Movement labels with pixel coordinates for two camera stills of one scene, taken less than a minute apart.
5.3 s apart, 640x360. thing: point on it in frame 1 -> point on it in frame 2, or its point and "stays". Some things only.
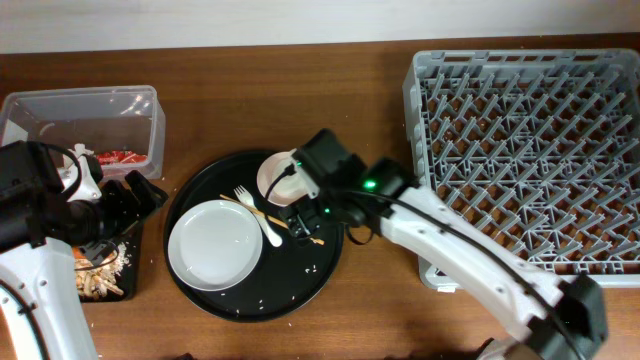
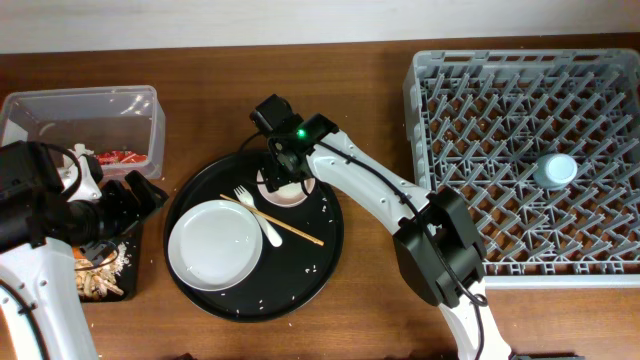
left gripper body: (103, 218) stays
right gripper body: (314, 208) -> (279, 171)
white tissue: (79, 149) stays
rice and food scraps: (96, 280) stays
